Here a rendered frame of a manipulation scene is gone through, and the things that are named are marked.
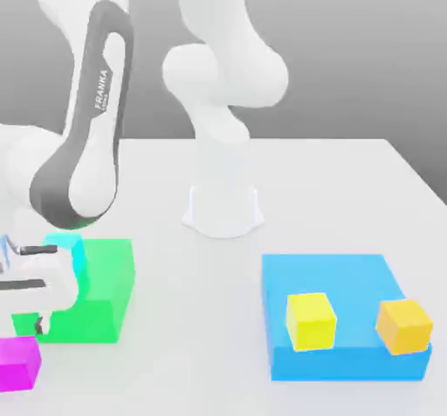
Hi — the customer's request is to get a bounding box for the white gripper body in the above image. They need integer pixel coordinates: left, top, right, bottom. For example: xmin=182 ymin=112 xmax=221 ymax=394
xmin=0 ymin=264 xmax=80 ymax=317

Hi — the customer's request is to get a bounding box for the small cyan cube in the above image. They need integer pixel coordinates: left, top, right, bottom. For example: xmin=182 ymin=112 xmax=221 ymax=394
xmin=43 ymin=232 xmax=89 ymax=286

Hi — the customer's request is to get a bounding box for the small magenta cube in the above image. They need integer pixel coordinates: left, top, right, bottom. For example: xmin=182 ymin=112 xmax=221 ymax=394
xmin=0 ymin=335 xmax=44 ymax=393

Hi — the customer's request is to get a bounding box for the small yellow cube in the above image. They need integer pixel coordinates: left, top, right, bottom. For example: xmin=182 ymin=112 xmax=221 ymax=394
xmin=285 ymin=292 xmax=339 ymax=353

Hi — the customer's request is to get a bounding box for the small orange cube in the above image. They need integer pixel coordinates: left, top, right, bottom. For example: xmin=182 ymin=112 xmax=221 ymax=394
xmin=375 ymin=297 xmax=435 ymax=357

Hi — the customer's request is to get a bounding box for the large green box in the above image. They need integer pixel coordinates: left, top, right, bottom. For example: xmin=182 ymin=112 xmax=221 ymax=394
xmin=11 ymin=238 xmax=137 ymax=344

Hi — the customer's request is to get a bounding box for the large blue box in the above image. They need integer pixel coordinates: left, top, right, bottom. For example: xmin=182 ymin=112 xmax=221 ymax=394
xmin=261 ymin=253 xmax=433 ymax=383

